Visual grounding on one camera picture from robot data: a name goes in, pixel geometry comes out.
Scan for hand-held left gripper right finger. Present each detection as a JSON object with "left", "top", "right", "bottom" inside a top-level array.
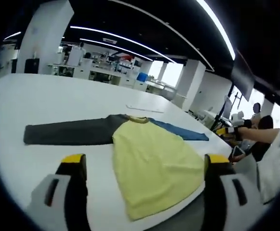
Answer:
[{"left": 203, "top": 154, "right": 264, "bottom": 231}]

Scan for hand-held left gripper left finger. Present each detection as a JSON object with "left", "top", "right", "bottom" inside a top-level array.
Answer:
[{"left": 29, "top": 153, "right": 92, "bottom": 231}]

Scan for yellow long-sleeved garment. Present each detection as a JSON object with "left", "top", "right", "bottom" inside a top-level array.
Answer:
[{"left": 23, "top": 115, "right": 210, "bottom": 221}]

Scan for white monitor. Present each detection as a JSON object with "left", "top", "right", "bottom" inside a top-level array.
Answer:
[{"left": 223, "top": 95, "right": 235, "bottom": 116}]

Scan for white desk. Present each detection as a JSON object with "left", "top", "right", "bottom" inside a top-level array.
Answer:
[{"left": 203, "top": 109, "right": 219, "bottom": 124}]

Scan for dark hanging ceiling panel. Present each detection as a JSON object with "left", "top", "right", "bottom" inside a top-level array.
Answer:
[{"left": 230, "top": 50, "right": 255, "bottom": 101}]

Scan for person in white shirt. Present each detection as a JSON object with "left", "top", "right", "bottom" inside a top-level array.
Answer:
[{"left": 257, "top": 96, "right": 280, "bottom": 205}]

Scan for slim white column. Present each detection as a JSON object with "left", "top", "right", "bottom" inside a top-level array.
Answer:
[{"left": 181, "top": 59, "right": 207, "bottom": 112}]

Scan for ceiling light strip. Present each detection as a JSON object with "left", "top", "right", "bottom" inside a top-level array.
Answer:
[
  {"left": 69, "top": 26, "right": 177, "bottom": 64},
  {"left": 196, "top": 0, "right": 236, "bottom": 60},
  {"left": 79, "top": 38, "right": 153, "bottom": 61}
]

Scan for blue storage bin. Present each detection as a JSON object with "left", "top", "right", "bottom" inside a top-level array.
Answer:
[{"left": 136, "top": 72, "right": 148, "bottom": 83}]

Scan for white workbench cabinets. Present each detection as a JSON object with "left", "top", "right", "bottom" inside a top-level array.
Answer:
[{"left": 47, "top": 62, "right": 148, "bottom": 91}]

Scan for black box at column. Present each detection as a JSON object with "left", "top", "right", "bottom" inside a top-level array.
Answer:
[{"left": 24, "top": 58, "right": 40, "bottom": 74}]

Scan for white tall cabinet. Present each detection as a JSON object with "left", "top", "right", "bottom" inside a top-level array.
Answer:
[{"left": 67, "top": 48, "right": 84, "bottom": 67}]

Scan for wide white column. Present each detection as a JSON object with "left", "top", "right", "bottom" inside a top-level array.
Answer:
[{"left": 16, "top": 0, "right": 75, "bottom": 74}]

